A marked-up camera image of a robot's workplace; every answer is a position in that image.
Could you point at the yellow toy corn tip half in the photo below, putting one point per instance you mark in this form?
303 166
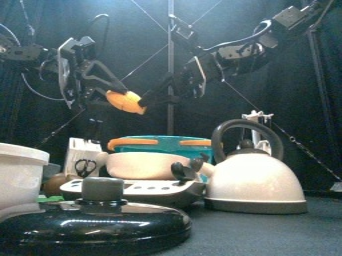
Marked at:
116 100

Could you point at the yellow toy corn stem half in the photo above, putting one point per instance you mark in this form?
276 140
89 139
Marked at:
136 103

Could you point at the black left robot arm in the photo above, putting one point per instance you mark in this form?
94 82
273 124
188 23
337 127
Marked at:
22 53

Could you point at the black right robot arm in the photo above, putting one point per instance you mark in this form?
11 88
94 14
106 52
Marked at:
241 51

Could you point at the white plastic rack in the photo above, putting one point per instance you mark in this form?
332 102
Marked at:
257 116

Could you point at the beige toy pan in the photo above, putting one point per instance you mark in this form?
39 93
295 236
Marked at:
142 165

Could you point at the brown round toy food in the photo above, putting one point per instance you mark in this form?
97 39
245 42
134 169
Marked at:
57 183

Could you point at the white plastic bowl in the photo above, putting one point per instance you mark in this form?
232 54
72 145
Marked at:
21 176

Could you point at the green toy vegetable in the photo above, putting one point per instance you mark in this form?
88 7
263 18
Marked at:
52 199

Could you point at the black pot lid grey knob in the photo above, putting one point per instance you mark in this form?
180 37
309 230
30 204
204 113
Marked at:
98 230

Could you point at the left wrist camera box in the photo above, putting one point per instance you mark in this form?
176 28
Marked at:
82 41

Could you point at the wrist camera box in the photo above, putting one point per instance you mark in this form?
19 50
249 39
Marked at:
184 28
82 41

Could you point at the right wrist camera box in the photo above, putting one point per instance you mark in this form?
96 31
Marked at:
184 28

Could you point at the grey frame strut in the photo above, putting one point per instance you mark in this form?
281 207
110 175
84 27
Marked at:
315 43

